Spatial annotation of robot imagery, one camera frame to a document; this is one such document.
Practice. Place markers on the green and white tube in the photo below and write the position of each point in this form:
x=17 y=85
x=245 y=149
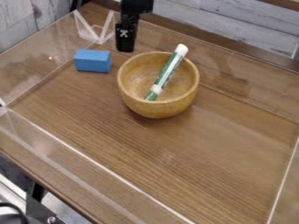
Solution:
x=165 y=74

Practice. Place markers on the black metal table leg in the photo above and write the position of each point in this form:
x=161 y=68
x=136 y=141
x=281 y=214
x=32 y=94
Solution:
x=36 y=209

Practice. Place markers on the blue rectangular block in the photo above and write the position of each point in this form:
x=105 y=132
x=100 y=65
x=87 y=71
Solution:
x=92 y=60

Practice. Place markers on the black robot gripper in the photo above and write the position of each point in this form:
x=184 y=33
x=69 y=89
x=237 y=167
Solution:
x=131 y=8

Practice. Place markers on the clear acrylic tray wall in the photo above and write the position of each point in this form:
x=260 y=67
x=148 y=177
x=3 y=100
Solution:
x=216 y=165

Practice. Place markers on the light wooden bowl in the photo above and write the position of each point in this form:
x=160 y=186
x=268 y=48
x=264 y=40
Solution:
x=136 y=76

